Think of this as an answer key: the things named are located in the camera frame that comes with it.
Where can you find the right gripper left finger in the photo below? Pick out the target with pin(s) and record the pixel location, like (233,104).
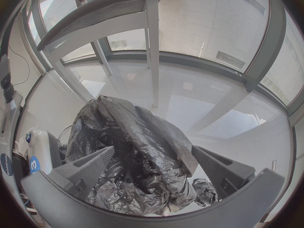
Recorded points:
(87,172)

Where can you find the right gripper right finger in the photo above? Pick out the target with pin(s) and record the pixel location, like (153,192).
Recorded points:
(220,172)

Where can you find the black plastic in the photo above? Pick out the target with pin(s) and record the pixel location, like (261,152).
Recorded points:
(205,192)

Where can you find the black plastic bag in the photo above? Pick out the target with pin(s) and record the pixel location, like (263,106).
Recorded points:
(142,132)

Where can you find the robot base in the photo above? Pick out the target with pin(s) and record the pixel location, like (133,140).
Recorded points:
(40,146)

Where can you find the grey chair with white legs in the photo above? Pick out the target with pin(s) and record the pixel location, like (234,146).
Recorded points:
(95,20)

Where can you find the window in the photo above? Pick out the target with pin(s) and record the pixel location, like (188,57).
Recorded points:
(213,20)

